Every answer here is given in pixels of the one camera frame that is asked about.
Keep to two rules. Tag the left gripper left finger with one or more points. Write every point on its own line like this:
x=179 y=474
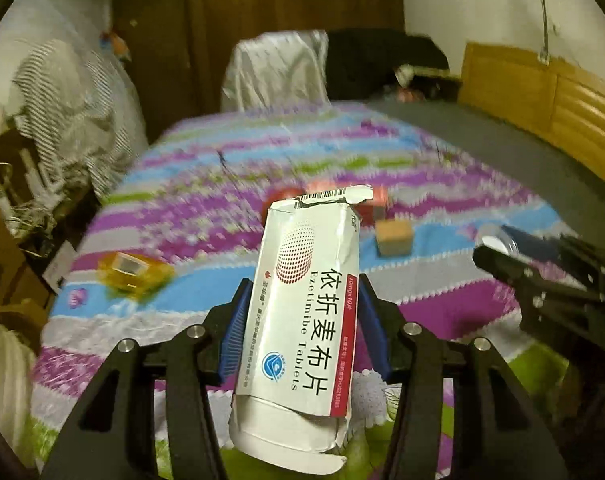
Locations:
x=110 y=433

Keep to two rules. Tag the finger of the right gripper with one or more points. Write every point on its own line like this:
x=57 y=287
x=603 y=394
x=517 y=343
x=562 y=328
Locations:
x=543 y=249
x=523 y=278

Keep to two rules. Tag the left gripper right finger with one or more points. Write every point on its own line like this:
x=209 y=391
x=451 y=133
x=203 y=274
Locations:
x=498 y=432

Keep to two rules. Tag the beige sponge block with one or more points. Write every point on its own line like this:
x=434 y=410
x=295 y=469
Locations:
x=394 y=237

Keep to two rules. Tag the white medicine tablet box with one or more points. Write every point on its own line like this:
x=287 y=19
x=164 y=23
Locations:
x=291 y=403

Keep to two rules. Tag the wooden headboard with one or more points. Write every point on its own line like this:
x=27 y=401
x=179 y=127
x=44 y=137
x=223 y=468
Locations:
x=559 y=102

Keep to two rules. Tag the pink cardboard box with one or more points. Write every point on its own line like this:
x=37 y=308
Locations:
x=370 y=211

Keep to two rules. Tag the yellow plastic wrapper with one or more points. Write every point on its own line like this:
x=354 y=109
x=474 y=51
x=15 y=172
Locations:
x=135 y=276

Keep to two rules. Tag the white product box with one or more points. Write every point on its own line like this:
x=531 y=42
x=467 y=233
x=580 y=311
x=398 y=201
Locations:
x=60 y=266

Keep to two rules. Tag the colourful striped bed sheet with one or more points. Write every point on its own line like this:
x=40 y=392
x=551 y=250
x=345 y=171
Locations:
x=195 y=200

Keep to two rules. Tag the black draped clothing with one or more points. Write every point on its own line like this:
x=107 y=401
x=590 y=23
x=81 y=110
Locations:
x=362 y=62

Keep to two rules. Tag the silver fabric covered chair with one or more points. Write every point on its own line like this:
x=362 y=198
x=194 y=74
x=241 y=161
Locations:
x=276 y=70

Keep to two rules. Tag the grey striped draped cloth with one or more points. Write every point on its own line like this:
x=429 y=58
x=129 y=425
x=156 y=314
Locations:
x=82 y=112

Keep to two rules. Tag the dark wooden wardrobe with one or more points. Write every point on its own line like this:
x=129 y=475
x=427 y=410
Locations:
x=216 y=26

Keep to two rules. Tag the dark wooden door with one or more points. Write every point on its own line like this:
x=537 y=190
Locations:
x=156 y=33

